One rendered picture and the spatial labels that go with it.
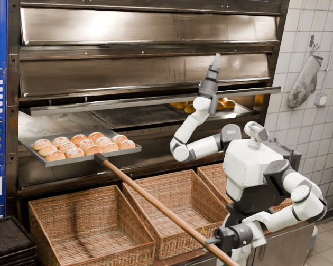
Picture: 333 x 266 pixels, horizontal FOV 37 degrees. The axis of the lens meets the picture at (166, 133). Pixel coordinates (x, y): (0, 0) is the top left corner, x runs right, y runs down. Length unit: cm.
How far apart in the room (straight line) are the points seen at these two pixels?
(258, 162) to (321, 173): 239
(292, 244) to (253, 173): 148
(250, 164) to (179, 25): 108
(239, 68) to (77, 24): 124
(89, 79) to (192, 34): 71
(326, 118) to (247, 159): 213
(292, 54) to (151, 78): 123
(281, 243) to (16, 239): 183
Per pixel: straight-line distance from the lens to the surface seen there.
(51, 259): 265
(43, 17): 256
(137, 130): 300
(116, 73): 280
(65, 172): 286
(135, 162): 307
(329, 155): 460
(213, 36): 314
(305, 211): 195
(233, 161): 235
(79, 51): 266
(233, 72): 334
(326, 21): 396
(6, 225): 266
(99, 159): 250
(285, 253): 366
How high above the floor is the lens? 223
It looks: 20 degrees down
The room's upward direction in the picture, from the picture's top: 8 degrees clockwise
